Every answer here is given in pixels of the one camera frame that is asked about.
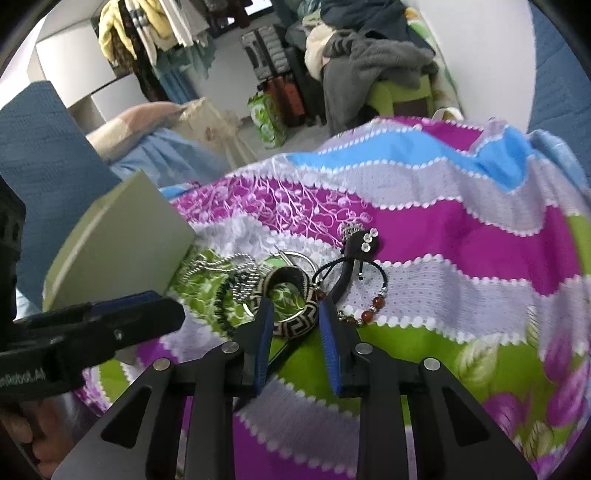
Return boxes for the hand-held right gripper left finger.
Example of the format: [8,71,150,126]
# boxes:
[51,295,278,480]

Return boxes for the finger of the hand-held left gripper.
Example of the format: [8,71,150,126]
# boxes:
[28,299,186,367]
[14,291,160,326]

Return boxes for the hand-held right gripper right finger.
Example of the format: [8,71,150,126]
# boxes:
[316,295,539,480]

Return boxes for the woven patterned bangle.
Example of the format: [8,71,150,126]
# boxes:
[252,267,320,340]

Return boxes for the pale green box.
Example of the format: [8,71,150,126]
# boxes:
[41,168,197,312]

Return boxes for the silver hoop ring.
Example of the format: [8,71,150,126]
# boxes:
[242,244,320,324]

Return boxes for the person's left hand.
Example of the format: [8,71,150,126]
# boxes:
[0,399,77,476]

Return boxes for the black crystal flower hair clip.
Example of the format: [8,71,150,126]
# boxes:
[330,224,382,306]

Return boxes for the light blue sheet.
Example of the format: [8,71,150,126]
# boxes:
[110,127,232,188]

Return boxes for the colourful printed blanket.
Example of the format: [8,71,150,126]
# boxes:
[78,115,591,480]

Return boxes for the pink cream pillow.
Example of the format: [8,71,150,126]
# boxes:
[85,102,185,162]

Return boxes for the beige floral bag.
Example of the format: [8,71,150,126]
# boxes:
[178,97,257,168]

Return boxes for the green patterned bag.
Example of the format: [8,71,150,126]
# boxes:
[247,90,288,149]

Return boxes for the red suitcase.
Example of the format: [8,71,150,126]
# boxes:
[264,74,306,128]

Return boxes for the white cabinet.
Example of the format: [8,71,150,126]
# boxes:
[27,18,145,121]

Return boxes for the green plastic stool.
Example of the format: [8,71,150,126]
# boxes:
[366,76,437,119]

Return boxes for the hanging clothes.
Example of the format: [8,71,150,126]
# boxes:
[97,0,219,103]

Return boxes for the grey fleece garment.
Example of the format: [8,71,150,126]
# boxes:
[321,30,440,136]

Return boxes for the grey suitcase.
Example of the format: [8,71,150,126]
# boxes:
[240,25,291,80]

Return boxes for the cream garment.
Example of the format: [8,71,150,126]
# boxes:
[304,22,354,80]

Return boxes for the floral bedsheet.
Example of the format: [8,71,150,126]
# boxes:
[409,7,463,121]

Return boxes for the dark blue garment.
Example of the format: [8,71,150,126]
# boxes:
[318,0,413,48]

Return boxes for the blue quilted headboard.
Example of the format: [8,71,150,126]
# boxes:
[526,0,591,139]

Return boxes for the black cord red bead bracelet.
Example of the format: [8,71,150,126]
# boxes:
[311,261,389,328]

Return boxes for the silver bead chain necklace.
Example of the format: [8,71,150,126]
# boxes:
[182,253,262,306]

